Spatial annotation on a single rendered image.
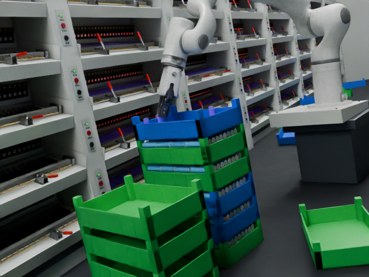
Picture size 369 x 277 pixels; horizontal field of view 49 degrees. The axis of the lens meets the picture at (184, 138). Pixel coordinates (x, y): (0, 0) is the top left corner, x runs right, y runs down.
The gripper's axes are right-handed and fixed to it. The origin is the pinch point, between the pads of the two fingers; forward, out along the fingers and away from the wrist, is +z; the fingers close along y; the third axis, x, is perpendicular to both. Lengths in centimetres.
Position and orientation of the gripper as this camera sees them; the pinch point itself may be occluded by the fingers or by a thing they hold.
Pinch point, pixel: (162, 111)
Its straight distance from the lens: 139.0
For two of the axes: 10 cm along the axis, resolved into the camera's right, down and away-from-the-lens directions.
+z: -2.2, 9.7, 0.4
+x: -9.3, -2.0, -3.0
